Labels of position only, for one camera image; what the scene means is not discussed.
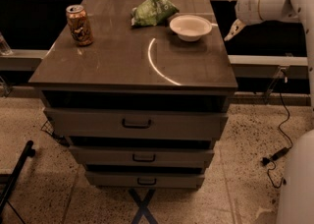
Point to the grey drawer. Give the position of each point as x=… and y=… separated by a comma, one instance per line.
x=136, y=124
x=177, y=181
x=153, y=157

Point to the black wire basket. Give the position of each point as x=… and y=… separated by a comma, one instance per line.
x=49, y=130

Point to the black left stand leg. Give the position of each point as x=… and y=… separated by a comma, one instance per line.
x=9, y=180

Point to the clear glass at left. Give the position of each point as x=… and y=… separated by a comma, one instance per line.
x=5, y=49

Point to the green jalapeno chip bag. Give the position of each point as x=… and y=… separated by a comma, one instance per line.
x=152, y=13

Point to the middle grey drawer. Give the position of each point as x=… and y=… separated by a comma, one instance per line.
x=153, y=157

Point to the top grey drawer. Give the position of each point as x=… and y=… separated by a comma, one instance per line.
x=136, y=124

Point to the grey drawer cabinet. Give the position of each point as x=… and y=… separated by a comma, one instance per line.
x=136, y=69

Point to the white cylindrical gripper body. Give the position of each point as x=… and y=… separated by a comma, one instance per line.
x=247, y=6

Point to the gold patterned drink can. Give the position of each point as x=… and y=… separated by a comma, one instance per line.
x=79, y=25

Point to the white paper bowl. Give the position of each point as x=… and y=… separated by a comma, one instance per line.
x=190, y=28

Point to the bottom grey drawer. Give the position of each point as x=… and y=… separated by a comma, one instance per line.
x=177, y=181

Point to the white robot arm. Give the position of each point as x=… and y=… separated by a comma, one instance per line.
x=296, y=204

